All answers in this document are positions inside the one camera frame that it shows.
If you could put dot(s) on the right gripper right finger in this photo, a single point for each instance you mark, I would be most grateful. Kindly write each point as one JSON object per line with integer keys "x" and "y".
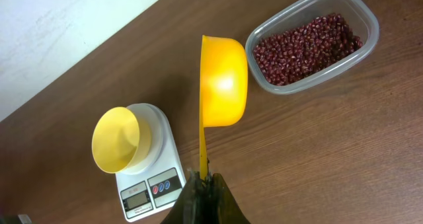
{"x": 221, "y": 206}

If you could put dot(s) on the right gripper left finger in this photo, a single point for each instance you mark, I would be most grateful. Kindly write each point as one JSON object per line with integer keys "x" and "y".
{"x": 189, "y": 205}

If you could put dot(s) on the yellow plastic measuring scoop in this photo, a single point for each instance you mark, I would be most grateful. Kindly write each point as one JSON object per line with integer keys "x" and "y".
{"x": 223, "y": 88}

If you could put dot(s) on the white digital kitchen scale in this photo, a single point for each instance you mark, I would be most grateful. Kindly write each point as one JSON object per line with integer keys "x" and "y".
{"x": 155, "y": 183}

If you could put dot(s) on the pale yellow plastic bowl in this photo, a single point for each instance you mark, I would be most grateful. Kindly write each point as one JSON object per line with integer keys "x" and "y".
{"x": 122, "y": 138}

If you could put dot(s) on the red adzuki beans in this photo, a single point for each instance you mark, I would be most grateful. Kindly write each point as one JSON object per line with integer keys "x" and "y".
{"x": 295, "y": 54}

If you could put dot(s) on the clear plastic food container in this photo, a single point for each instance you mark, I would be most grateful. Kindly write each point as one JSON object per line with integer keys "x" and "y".
{"x": 356, "y": 13}

